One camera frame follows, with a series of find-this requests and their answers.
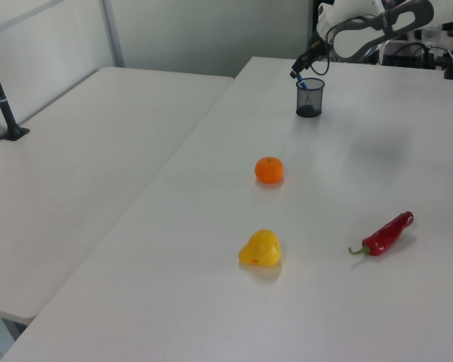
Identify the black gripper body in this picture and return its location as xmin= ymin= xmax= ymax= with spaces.
xmin=296 ymin=41 xmax=322 ymax=71

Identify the black mesh pen cup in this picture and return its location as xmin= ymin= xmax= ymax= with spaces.
xmin=295 ymin=78 xmax=326 ymax=118

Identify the orange mandarin fruit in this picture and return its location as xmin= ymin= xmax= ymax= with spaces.
xmin=254 ymin=156 xmax=285 ymax=185

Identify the background lab equipment clutter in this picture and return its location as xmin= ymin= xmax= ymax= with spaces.
xmin=377 ymin=22 xmax=447 ymax=71

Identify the red chili pepper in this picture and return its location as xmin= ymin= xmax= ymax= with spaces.
xmin=347 ymin=210 xmax=415 ymax=259

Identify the white side table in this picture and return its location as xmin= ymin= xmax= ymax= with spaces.
xmin=0 ymin=66 xmax=235 ymax=324

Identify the black pole with base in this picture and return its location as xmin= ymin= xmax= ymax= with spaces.
xmin=0 ymin=37 xmax=31 ymax=142

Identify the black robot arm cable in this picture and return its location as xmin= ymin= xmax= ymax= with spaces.
xmin=310 ymin=22 xmax=386 ymax=76

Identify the grey metal frame post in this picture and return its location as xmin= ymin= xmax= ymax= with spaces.
xmin=100 ymin=0 xmax=125 ymax=69

